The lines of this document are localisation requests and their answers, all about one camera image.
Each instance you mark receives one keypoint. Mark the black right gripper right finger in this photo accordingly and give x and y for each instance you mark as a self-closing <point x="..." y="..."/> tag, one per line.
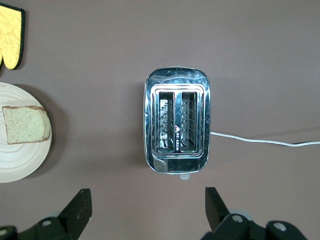
<point x="217" y="215"/>

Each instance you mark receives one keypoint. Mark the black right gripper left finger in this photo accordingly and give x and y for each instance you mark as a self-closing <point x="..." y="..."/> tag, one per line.
<point x="75" y="215"/>

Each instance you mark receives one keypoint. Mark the round light wooden plate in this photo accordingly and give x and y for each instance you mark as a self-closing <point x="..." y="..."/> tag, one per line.
<point x="20" y="162"/>

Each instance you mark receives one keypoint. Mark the brown toast slice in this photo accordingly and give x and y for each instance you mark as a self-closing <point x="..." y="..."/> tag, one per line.
<point x="25" y="125"/>

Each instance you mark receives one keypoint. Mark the chrome and cream toaster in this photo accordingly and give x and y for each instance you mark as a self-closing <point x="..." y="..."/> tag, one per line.
<point x="177" y="165"/>

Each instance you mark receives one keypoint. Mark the brown table cover sheet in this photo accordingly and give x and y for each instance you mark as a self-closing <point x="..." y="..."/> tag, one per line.
<point x="100" y="75"/>

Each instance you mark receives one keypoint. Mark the yellow quilted oven mitt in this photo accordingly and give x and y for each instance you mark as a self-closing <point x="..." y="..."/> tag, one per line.
<point x="10" y="35"/>

